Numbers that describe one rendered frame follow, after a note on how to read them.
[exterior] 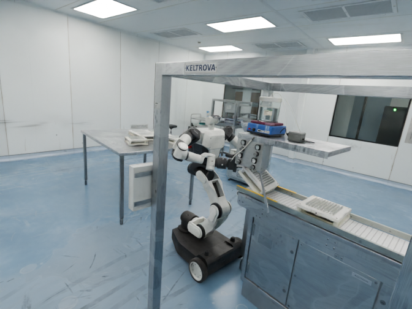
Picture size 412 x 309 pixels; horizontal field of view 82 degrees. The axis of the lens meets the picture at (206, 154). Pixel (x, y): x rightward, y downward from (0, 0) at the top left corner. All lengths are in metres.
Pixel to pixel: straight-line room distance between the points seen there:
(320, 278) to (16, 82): 5.61
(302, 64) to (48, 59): 5.57
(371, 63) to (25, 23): 5.74
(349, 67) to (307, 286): 1.44
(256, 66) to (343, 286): 1.34
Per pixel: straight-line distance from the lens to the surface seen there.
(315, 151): 1.45
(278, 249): 1.85
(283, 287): 1.97
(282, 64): 0.80
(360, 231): 1.68
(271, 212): 1.71
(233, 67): 0.91
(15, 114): 5.88
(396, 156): 6.57
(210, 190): 2.17
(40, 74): 5.95
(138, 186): 1.37
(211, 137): 2.03
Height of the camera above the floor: 1.56
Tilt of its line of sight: 14 degrees down
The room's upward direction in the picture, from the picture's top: 5 degrees clockwise
